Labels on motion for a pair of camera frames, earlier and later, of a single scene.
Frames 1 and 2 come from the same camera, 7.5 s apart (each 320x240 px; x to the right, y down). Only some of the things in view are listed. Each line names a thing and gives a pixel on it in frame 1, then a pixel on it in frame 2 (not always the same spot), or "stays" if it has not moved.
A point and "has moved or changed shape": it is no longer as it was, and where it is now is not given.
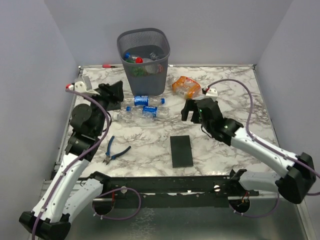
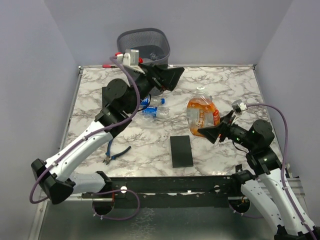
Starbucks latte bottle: [154, 56] stays
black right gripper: [190, 105] -> [212, 132]
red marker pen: [108, 66] stays
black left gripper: [113, 93] -> [161, 76]
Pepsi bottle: [142, 100] stays
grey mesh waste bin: [145, 79] stays
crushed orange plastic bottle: [186, 87] has moved or changed shape
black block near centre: [181, 154] stays
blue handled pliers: [108, 157] stays
